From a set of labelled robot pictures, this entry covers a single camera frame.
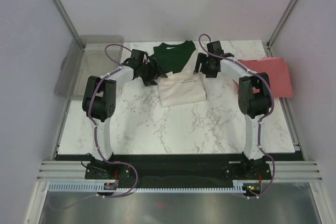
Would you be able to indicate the cream green raglan t-shirt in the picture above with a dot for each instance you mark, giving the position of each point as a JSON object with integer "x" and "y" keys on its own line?
{"x": 181, "y": 85}

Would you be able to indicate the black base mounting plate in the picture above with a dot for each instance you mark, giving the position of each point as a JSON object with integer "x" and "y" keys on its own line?
{"x": 190, "y": 170}

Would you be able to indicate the right aluminium frame post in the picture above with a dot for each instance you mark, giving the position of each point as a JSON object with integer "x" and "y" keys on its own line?
{"x": 285, "y": 16}

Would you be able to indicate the white slotted cable duct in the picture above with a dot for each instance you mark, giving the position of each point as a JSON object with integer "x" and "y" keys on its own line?
{"x": 101, "y": 187}

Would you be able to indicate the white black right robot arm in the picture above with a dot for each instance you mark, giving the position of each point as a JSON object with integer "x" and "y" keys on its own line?
{"x": 255, "y": 98}

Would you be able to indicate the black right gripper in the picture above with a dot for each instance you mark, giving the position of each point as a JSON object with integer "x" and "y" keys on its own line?
{"x": 201, "y": 58}

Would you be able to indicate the clear grey plastic bin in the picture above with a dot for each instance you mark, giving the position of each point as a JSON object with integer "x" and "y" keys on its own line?
{"x": 95, "y": 56}

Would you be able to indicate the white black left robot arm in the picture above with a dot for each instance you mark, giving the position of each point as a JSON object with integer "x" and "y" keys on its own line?
{"x": 99, "y": 100}

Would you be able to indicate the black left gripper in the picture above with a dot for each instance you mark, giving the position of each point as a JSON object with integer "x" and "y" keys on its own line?
{"x": 155, "y": 73}

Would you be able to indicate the left aluminium frame post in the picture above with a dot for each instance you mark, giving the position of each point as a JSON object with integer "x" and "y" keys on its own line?
{"x": 67, "y": 21}

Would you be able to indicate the folded pink t-shirt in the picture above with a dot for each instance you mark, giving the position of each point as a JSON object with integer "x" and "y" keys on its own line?
{"x": 277, "y": 71}

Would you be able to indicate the aluminium frame post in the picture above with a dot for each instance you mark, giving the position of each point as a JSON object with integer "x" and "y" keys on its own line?
{"x": 67, "y": 21}
{"x": 285, "y": 16}

